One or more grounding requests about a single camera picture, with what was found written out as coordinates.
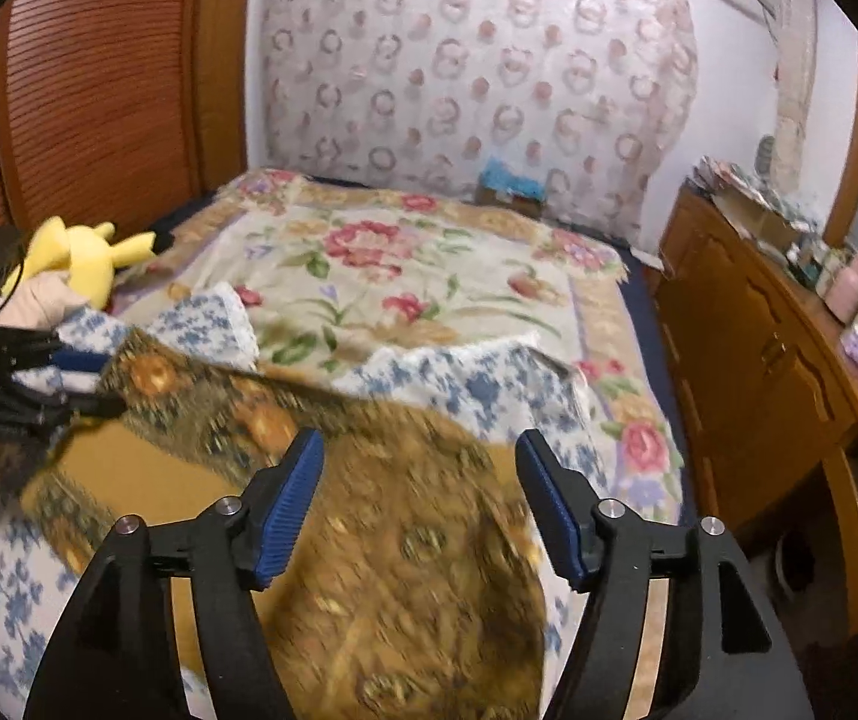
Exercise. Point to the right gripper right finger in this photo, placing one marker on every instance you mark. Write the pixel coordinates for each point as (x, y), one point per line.
(726, 654)

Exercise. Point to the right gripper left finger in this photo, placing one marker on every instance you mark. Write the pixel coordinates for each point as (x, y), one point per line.
(114, 653)

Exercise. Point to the golden brown patterned garment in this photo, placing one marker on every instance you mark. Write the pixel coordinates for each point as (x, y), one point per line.
(411, 592)

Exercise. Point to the pale pink folded cloth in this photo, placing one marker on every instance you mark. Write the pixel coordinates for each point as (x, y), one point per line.
(42, 302)

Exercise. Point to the blue floral white sheet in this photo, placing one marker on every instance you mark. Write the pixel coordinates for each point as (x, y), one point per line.
(495, 389)

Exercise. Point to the yellow Pikachu plush toy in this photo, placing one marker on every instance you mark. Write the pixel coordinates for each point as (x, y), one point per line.
(86, 254)

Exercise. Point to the brown wooden sideboard cabinet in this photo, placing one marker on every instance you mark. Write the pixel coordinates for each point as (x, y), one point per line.
(768, 400)

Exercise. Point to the red wooden louvered wardrobe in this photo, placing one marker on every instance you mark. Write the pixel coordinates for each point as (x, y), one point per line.
(118, 110)

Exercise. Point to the floral cream bed quilt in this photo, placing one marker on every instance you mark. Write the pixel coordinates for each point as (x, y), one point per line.
(331, 275)

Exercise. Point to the pink thermos bottle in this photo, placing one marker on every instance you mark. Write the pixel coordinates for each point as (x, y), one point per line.
(842, 298)

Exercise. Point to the cardboard box on sideboard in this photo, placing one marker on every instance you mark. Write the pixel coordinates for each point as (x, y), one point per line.
(752, 219)

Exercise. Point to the box with blue cloth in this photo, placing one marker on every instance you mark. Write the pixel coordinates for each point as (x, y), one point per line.
(499, 186)

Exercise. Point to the pink circle patterned curtain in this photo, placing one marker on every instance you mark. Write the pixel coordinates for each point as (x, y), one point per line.
(582, 97)

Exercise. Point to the beige tied side curtain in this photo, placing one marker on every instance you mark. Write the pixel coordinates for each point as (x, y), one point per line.
(797, 38)

